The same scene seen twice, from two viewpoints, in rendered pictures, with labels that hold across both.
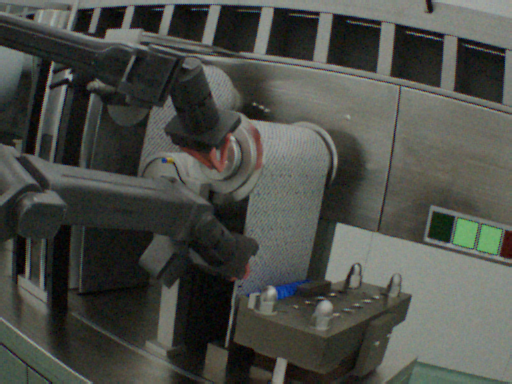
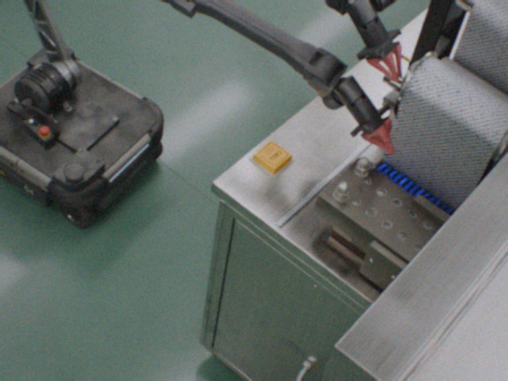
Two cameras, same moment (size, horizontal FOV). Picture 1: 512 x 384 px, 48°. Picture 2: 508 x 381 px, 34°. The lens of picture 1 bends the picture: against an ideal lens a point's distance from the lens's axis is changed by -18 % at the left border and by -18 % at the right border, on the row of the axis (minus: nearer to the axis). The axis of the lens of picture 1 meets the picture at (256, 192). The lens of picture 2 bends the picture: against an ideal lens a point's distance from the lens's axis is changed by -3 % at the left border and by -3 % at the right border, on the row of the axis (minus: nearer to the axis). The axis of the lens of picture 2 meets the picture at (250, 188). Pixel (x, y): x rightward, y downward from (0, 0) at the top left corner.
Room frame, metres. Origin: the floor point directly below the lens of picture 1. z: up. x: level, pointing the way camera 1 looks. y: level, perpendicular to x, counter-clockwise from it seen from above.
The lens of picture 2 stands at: (0.79, -1.35, 2.50)
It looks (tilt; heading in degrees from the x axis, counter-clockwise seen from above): 51 degrees down; 90
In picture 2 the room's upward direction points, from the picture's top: 11 degrees clockwise
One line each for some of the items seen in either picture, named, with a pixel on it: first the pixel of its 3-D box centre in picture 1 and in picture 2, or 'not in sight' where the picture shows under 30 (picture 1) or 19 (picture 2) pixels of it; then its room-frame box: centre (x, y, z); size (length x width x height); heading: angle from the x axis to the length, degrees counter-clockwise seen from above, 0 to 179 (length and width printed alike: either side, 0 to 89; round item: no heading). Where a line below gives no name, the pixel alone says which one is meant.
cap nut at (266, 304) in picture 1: (268, 299); (363, 164); (1.03, -0.05, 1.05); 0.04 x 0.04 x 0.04
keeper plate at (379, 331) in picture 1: (376, 344); (383, 269); (1.11, -0.27, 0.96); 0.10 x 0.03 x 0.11; 148
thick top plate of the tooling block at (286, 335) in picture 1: (335, 318); (404, 232); (1.15, -0.18, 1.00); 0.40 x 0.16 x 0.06; 148
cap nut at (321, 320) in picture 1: (323, 313); (342, 190); (0.99, -0.13, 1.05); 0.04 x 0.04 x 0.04
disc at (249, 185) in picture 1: (224, 156); (417, 79); (1.11, 0.06, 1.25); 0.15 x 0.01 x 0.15; 58
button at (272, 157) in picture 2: not in sight; (272, 157); (0.82, 0.05, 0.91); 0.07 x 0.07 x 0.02; 58
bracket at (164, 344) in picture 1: (173, 271); (390, 121); (1.09, 0.11, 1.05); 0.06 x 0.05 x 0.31; 148
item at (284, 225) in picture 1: (280, 246); (430, 163); (1.18, -0.06, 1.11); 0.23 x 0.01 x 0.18; 148
